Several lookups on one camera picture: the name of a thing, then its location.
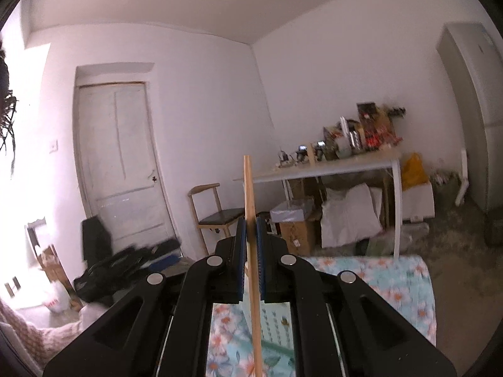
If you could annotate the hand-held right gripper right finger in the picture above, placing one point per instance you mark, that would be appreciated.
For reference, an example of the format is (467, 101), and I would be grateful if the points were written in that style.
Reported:
(260, 259)

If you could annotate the wall socket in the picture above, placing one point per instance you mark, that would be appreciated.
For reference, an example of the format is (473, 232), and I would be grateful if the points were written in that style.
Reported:
(11, 284)

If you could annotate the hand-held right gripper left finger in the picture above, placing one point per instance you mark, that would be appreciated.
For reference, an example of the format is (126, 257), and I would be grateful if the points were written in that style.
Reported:
(243, 259)

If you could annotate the silver flat box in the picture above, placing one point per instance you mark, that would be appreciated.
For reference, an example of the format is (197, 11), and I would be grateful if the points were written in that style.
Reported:
(290, 210)

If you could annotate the white sack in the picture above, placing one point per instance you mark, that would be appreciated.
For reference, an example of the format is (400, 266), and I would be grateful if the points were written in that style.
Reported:
(347, 212)

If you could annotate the wooden chair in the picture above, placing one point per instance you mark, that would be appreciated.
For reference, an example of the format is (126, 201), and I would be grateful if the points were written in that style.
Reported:
(220, 218)

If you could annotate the bamboo chopstick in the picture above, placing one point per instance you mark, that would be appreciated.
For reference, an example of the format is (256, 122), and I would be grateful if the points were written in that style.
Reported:
(248, 188)

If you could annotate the grey refrigerator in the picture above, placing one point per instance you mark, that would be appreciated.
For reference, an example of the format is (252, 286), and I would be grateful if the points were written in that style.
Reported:
(471, 106)

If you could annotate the brown cardboard box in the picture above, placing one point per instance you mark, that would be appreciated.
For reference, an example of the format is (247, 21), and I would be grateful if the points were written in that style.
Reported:
(296, 235)

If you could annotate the floral blue tablecloth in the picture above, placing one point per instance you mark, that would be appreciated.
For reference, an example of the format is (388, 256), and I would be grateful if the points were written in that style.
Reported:
(373, 282)

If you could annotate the yellow plastic bag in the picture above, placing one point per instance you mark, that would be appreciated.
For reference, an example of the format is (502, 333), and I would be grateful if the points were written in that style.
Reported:
(412, 171)

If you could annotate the pile of black bags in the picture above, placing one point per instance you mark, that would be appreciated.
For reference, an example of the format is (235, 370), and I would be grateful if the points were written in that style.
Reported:
(118, 263)

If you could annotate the white square box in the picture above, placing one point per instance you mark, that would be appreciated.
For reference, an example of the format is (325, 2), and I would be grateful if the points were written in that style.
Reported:
(416, 200)

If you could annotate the pink knit clothing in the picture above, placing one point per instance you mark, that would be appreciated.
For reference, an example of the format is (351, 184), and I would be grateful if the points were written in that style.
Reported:
(19, 333)

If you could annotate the mint green perforated utensil holder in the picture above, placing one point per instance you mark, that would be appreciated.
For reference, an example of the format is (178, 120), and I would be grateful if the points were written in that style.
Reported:
(277, 326)

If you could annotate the white plastic post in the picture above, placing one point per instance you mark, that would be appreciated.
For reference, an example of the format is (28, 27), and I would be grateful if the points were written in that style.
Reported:
(463, 176)

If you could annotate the white red printed plastic bag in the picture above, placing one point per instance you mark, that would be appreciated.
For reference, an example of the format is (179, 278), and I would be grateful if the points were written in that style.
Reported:
(55, 302)

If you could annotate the small wooden shelf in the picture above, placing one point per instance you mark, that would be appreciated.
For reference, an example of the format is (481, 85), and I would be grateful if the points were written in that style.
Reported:
(43, 251)

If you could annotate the small black bottle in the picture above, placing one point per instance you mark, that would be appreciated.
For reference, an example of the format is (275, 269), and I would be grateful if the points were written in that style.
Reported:
(301, 153)
(320, 149)

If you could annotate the white light switch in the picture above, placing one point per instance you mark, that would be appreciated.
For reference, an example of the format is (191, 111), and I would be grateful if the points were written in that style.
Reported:
(53, 146)

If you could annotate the red snack packets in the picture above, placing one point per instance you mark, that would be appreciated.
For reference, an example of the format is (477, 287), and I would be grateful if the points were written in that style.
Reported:
(379, 133)

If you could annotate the white folding table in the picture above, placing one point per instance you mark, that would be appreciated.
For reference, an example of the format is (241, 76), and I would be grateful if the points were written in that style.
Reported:
(353, 163)

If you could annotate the white wooden door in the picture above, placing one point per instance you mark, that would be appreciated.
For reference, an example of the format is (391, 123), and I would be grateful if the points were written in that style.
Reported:
(118, 157)

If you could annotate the dark hanging strands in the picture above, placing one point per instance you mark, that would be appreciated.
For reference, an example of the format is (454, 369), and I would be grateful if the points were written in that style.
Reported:
(4, 98)

